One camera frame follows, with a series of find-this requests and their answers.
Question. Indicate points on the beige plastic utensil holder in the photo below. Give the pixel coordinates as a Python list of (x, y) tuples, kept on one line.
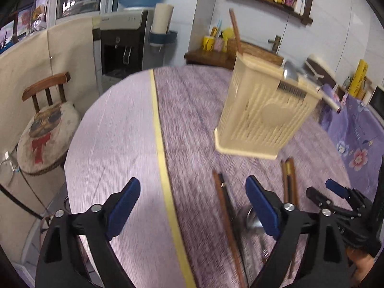
[(255, 111)]

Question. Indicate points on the purple floral cloth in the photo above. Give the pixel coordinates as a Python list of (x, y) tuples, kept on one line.
[(354, 132)]

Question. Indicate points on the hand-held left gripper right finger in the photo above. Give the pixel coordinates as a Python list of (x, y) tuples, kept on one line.
[(264, 207)]

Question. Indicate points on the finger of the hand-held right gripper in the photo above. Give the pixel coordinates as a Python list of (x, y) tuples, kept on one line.
[(337, 187), (318, 199)]

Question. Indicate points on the yellow soap bottle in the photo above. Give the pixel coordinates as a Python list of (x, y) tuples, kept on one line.
[(228, 33)]

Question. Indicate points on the person's right hand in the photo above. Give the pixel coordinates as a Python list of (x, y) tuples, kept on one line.
[(363, 265)]

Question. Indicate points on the cluttered dark shelf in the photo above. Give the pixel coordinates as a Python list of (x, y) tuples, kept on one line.
[(24, 15)]

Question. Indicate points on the dark wooden counter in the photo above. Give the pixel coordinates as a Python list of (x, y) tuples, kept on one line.
[(207, 58)]

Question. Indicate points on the blue roll holder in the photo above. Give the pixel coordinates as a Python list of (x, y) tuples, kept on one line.
[(163, 39)]

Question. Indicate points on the metal spoon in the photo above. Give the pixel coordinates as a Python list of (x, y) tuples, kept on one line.
[(253, 220), (290, 72)]

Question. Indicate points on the grey water dispenser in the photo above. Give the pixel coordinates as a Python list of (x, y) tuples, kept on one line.
[(120, 36)]

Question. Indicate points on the brown wooden chopstick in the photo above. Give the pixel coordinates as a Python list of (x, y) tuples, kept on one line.
[(235, 33), (225, 216), (284, 180)]

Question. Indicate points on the small floral cup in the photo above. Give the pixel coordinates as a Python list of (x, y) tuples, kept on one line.
[(219, 45)]

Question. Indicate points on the black chopstick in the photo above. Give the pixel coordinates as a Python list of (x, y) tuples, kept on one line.
[(231, 210), (291, 180)]

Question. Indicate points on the dark wooden wall shelf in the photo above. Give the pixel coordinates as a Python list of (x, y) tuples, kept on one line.
[(306, 19)]

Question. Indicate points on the yellow cup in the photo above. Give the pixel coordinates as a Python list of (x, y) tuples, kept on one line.
[(208, 43)]

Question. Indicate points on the bronze faucet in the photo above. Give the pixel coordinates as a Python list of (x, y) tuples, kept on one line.
[(275, 42)]

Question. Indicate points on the cream frying pan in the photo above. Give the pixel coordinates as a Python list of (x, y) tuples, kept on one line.
[(319, 69)]

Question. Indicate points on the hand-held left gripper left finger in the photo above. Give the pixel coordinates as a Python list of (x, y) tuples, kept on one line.
[(123, 207)]

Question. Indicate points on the beige cloth cover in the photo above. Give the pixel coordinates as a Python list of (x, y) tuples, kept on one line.
[(30, 66)]

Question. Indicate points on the tall yellow packet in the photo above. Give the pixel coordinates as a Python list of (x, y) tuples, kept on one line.
[(358, 78)]

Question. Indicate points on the wooden chair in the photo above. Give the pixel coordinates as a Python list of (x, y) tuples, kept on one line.
[(45, 84)]

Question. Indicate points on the white bottle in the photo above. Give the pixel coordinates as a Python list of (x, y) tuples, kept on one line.
[(300, 4)]

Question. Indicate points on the purple striped tablecloth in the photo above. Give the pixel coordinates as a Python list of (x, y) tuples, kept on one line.
[(186, 126)]

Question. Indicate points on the round printed chair cushion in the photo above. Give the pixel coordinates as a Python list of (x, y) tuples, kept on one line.
[(48, 135)]

